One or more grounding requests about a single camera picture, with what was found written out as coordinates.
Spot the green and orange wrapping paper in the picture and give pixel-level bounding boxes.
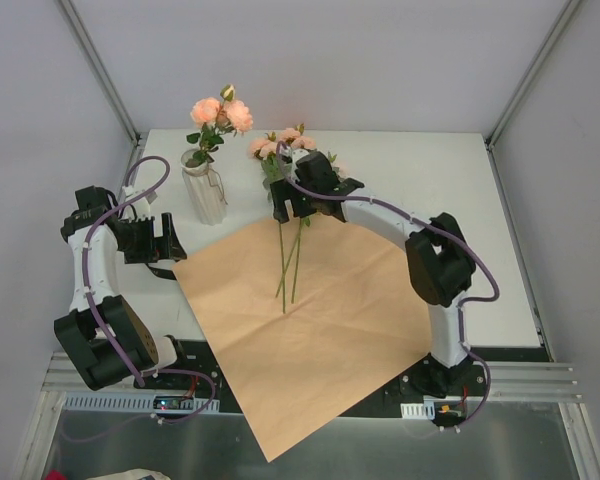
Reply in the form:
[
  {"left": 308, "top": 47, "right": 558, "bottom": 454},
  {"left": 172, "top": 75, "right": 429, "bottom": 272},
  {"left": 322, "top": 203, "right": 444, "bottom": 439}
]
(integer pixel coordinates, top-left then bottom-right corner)
[{"left": 174, "top": 217, "right": 431, "bottom": 460}]

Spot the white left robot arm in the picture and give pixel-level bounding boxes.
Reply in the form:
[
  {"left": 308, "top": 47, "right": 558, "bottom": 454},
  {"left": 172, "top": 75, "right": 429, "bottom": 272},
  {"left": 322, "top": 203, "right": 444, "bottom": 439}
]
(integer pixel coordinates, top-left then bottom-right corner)
[{"left": 54, "top": 186, "right": 192, "bottom": 391}]

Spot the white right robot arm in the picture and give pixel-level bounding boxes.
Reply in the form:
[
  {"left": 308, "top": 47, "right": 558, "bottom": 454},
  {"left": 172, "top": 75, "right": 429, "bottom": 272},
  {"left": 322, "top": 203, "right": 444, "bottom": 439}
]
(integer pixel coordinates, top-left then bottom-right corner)
[{"left": 271, "top": 151, "right": 476, "bottom": 398}]

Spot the white ribbed ceramic vase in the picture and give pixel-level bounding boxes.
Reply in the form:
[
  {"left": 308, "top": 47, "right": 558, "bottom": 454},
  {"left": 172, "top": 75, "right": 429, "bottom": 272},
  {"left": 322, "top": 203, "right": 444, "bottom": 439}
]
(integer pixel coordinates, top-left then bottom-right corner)
[{"left": 181, "top": 148, "right": 227, "bottom": 226}]

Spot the pink artificial flower bunch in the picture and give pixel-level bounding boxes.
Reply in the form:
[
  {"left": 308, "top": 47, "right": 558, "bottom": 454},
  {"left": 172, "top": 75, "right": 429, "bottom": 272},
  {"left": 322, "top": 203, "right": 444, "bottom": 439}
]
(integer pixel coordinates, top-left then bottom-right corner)
[{"left": 249, "top": 124, "right": 317, "bottom": 313}]

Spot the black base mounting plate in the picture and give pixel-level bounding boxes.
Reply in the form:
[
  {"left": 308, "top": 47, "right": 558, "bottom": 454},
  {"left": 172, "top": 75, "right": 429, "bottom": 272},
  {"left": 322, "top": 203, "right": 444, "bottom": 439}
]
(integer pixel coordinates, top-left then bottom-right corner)
[{"left": 145, "top": 341, "right": 488, "bottom": 418}]

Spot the beige cloth at bottom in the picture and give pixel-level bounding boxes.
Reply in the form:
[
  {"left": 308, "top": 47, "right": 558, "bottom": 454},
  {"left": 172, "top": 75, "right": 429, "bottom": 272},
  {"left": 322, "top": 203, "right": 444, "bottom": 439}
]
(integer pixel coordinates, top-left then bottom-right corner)
[{"left": 88, "top": 468, "right": 170, "bottom": 480}]

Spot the red object at bottom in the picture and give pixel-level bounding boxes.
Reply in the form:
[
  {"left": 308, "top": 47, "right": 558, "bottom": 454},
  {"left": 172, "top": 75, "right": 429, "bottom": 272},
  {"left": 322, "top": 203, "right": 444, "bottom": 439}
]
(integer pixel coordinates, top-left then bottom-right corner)
[{"left": 42, "top": 469, "right": 70, "bottom": 480}]

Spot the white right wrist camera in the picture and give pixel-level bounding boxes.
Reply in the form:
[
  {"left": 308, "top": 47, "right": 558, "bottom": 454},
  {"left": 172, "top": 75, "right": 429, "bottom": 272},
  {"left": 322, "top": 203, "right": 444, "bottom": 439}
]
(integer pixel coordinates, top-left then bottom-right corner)
[{"left": 282, "top": 148, "right": 309, "bottom": 181}]

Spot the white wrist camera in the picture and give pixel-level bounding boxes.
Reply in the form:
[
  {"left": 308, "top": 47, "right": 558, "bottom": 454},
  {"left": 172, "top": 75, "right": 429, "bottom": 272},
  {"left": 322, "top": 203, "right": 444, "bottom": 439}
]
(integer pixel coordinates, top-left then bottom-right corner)
[
  {"left": 282, "top": 148, "right": 309, "bottom": 181},
  {"left": 122, "top": 186, "right": 157, "bottom": 218}
]

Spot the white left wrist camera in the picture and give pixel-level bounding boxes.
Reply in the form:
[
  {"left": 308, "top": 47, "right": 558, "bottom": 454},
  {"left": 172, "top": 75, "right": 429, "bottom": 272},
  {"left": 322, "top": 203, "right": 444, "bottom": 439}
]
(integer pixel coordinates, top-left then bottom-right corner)
[{"left": 122, "top": 186, "right": 157, "bottom": 218}]

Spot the left white cable duct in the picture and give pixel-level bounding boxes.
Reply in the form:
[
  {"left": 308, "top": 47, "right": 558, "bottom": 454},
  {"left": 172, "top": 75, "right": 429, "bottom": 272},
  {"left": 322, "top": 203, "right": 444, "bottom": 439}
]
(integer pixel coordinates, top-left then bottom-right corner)
[{"left": 64, "top": 392, "right": 219, "bottom": 415}]

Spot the white cable duct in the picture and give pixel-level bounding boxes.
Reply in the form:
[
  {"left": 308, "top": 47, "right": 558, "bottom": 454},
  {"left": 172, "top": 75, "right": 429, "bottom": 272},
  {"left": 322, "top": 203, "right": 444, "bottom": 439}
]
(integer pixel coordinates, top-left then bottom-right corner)
[
  {"left": 64, "top": 392, "right": 219, "bottom": 415},
  {"left": 400, "top": 398, "right": 467, "bottom": 421}
]

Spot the left aluminium corner post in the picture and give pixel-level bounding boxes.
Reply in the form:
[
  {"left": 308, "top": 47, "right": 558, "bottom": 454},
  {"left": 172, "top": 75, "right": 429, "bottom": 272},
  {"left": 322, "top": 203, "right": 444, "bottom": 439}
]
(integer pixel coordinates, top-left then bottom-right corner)
[{"left": 54, "top": 0, "right": 146, "bottom": 149}]

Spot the aluminium corner post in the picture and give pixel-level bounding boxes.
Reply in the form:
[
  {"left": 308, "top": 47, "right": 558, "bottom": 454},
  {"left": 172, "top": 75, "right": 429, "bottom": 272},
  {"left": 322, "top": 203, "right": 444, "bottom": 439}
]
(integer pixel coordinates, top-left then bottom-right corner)
[
  {"left": 484, "top": 0, "right": 589, "bottom": 149},
  {"left": 54, "top": 0, "right": 146, "bottom": 149}
]

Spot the right aluminium corner post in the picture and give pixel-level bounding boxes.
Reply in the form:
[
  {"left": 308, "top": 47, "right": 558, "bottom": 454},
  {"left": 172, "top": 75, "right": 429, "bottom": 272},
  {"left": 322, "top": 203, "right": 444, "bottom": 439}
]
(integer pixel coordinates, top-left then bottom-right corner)
[{"left": 484, "top": 0, "right": 589, "bottom": 149}]

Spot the right white cable duct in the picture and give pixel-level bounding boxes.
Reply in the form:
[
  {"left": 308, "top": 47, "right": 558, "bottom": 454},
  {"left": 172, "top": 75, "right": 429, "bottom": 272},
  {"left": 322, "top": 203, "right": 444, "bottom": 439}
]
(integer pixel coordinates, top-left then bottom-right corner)
[{"left": 400, "top": 398, "right": 467, "bottom": 421}]

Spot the aluminium frame rail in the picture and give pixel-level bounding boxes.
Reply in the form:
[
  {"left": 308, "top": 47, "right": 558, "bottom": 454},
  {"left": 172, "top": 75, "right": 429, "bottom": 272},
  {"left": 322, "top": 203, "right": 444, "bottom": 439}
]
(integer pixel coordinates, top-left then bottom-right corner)
[{"left": 41, "top": 353, "right": 584, "bottom": 403}]

